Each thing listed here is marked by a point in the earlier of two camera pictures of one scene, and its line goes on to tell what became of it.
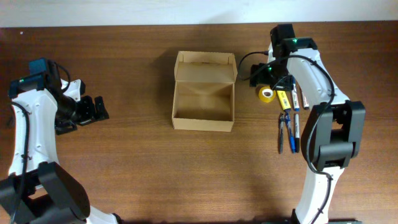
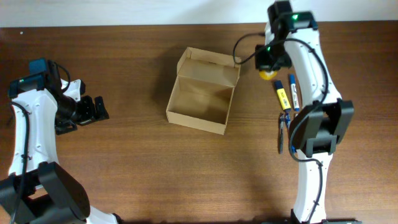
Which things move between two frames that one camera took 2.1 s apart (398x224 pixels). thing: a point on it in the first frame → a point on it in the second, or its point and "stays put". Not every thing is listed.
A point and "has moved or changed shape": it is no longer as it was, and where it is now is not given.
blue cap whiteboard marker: x=295 y=98 stays put
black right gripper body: x=273 y=75 → x=272 y=58
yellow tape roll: x=267 y=94 has moved or changed shape
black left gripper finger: x=101 y=112 stays put
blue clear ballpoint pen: x=290 y=130 stays put
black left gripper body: x=85 y=109 stays put
